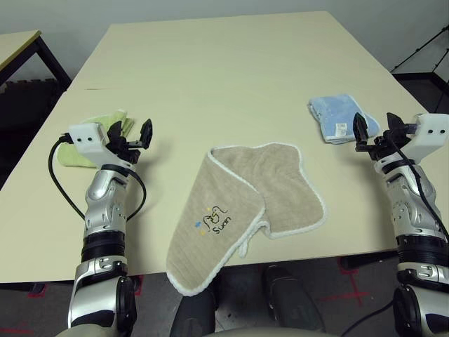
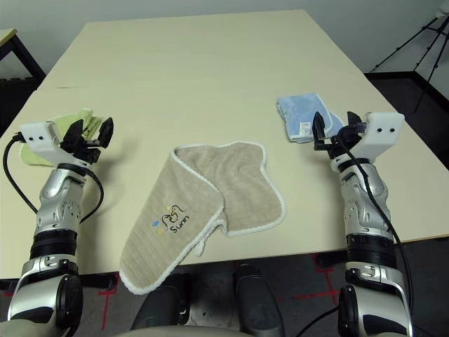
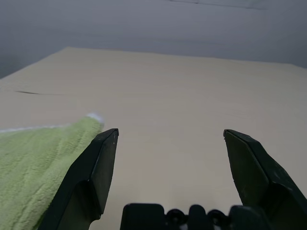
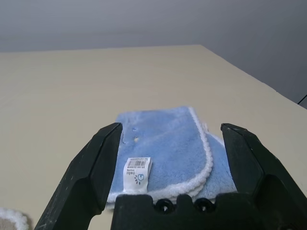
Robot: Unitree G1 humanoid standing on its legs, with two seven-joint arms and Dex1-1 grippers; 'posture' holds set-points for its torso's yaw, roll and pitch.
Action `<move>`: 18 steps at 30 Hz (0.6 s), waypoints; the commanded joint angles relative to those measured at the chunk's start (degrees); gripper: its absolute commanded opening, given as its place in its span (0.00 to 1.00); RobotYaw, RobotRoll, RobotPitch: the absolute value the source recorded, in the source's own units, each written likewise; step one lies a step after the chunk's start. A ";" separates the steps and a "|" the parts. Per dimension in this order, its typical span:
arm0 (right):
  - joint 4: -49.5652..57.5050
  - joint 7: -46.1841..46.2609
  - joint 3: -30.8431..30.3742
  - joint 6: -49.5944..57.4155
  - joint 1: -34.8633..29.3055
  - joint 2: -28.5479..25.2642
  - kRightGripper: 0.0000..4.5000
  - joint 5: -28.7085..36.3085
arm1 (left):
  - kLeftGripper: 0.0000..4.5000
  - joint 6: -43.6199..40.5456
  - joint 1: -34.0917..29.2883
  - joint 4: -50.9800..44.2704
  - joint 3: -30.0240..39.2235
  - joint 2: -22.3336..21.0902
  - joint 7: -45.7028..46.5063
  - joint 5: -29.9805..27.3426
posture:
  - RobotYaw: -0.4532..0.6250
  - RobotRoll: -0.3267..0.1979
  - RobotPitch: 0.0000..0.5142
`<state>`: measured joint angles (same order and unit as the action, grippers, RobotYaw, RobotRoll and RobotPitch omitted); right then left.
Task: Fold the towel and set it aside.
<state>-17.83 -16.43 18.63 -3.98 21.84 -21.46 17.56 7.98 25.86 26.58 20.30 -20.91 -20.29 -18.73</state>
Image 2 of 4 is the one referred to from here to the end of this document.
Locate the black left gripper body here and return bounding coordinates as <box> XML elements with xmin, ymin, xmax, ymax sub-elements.
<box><xmin>59</xmin><ymin>135</ymin><xmax>106</xmax><ymax>165</ymax></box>

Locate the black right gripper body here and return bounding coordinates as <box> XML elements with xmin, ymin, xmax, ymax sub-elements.
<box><xmin>314</xmin><ymin>126</ymin><xmax>362</xmax><ymax>161</ymax></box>

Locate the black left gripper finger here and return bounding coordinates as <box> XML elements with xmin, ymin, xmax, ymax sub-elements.
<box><xmin>66</xmin><ymin>119</ymin><xmax>85</xmax><ymax>145</ymax></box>
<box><xmin>97</xmin><ymin>117</ymin><xmax>115</xmax><ymax>147</ymax></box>

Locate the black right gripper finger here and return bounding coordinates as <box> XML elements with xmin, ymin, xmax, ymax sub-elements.
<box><xmin>345</xmin><ymin>111</ymin><xmax>366</xmax><ymax>133</ymax></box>
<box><xmin>311</xmin><ymin>111</ymin><xmax>329</xmax><ymax>141</ymax></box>

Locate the beige towel with white trim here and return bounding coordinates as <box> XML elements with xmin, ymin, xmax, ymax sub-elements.
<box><xmin>119</xmin><ymin>140</ymin><xmax>287</xmax><ymax>296</ymax></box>

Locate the folded light green towel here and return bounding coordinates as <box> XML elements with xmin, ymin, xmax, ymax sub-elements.
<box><xmin>19</xmin><ymin>107</ymin><xmax>106</xmax><ymax>166</ymax></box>

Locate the folded light blue towel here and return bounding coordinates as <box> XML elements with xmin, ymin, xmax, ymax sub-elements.
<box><xmin>276</xmin><ymin>92</ymin><xmax>347</xmax><ymax>144</ymax></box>

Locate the black framed side table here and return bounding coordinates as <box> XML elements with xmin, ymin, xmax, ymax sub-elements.
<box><xmin>0</xmin><ymin>27</ymin><xmax>47</xmax><ymax>82</ymax></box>

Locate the black tripod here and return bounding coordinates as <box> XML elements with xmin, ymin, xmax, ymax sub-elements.
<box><xmin>368</xmin><ymin>6</ymin><xmax>449</xmax><ymax>113</ymax></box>

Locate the grey robot left leg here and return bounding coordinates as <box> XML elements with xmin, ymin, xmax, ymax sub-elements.
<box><xmin>131</xmin><ymin>272</ymin><xmax>193</xmax><ymax>331</ymax></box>

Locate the grey robot leg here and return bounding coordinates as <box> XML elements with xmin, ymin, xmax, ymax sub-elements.
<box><xmin>131</xmin><ymin>272</ymin><xmax>193</xmax><ymax>331</ymax></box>
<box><xmin>234</xmin><ymin>262</ymin><xmax>286</xmax><ymax>337</ymax></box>

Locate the grey robot right leg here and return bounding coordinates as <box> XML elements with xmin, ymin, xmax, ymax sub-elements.
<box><xmin>234</xmin><ymin>262</ymin><xmax>286</xmax><ymax>337</ymax></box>

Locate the beige robot torso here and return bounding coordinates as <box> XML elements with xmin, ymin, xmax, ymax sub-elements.
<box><xmin>129</xmin><ymin>326</ymin><xmax>246</xmax><ymax>337</ymax></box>

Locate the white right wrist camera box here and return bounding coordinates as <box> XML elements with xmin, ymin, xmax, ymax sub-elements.
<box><xmin>357</xmin><ymin>112</ymin><xmax>405</xmax><ymax>164</ymax></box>

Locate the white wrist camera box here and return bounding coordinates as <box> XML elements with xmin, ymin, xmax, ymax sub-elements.
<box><xmin>19</xmin><ymin>120</ymin><xmax>66</xmax><ymax>166</ymax></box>
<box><xmin>357</xmin><ymin>112</ymin><xmax>405</xmax><ymax>164</ymax></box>

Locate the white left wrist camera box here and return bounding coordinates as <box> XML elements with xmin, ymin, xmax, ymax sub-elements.
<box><xmin>19</xmin><ymin>120</ymin><xmax>66</xmax><ymax>166</ymax></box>

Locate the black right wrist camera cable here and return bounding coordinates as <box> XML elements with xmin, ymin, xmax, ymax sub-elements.
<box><xmin>297</xmin><ymin>135</ymin><xmax>422</xmax><ymax>337</ymax></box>

